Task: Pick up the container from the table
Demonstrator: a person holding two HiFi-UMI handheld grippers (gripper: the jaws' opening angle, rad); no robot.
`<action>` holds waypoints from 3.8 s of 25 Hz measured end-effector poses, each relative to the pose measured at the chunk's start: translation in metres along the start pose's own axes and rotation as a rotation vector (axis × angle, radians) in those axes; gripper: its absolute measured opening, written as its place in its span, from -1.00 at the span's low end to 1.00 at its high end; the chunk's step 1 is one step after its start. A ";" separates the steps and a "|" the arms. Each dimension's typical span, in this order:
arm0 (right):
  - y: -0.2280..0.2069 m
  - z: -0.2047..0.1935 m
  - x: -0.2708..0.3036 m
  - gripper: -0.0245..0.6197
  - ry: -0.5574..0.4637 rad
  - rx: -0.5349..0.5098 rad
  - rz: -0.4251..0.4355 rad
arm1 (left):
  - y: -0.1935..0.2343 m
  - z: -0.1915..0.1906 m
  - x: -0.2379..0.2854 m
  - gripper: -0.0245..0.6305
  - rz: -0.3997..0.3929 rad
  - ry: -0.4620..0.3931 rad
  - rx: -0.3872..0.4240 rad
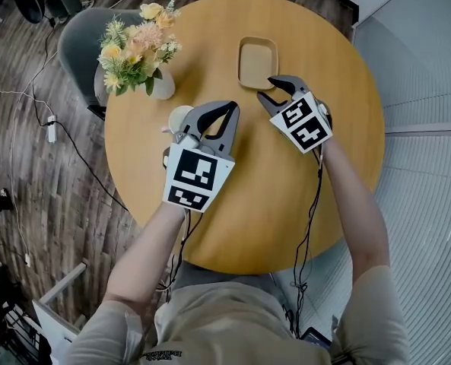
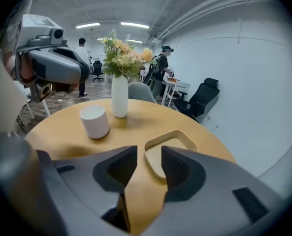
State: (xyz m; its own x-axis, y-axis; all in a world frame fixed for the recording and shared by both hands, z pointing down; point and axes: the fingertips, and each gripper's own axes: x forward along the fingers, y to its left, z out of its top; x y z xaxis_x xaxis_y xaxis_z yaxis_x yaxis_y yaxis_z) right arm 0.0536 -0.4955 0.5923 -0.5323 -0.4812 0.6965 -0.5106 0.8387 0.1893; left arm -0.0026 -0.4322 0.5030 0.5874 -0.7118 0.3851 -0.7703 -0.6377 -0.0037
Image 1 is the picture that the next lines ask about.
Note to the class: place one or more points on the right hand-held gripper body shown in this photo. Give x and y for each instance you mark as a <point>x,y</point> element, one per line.
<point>305,126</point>

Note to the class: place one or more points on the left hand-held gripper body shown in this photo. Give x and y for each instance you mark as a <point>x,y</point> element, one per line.
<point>192,173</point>

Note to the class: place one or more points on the black floor fan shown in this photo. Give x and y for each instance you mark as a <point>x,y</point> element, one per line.
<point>29,3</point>

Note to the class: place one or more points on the yellow and peach flower bouquet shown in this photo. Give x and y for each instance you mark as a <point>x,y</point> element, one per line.
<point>134,55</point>

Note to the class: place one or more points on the person's left forearm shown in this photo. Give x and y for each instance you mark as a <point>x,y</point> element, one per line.
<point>149,253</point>

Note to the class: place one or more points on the person's left hand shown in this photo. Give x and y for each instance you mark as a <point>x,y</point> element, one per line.
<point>166,159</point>

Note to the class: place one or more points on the person's right forearm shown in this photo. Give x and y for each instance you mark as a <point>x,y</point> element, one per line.
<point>356,211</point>

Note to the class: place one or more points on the dark phone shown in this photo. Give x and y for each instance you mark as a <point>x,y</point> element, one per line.
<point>316,338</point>

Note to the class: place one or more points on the round wooden table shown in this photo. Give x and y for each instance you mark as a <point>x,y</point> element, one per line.
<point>282,207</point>

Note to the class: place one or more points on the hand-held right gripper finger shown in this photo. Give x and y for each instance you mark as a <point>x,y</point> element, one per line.
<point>291,83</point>
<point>272,106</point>

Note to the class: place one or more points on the white vase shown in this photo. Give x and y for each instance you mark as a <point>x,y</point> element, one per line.
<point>164,86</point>

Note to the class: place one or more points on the beige wooden tray container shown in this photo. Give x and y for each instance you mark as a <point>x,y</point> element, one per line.
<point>256,61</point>

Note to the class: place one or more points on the white charger plug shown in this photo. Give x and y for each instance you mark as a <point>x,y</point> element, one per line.
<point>27,260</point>

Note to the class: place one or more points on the black metal rack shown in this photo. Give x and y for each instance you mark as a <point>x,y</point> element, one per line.
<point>8,325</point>

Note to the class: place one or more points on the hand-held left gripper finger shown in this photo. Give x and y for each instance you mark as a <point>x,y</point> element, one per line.
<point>204,109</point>
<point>230,127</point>

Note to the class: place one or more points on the white power strip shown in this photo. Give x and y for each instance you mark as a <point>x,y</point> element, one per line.
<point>51,128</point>

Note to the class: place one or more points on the grey upholstered chair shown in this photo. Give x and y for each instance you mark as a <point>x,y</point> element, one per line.
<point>81,48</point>

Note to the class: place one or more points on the person's beige shirt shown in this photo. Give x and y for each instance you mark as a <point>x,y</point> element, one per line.
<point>225,325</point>

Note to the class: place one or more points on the small round beige cup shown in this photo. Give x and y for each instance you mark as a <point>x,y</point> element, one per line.
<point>179,117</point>

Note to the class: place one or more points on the white furniture frame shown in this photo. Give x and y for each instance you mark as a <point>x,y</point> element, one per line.
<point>56,306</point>

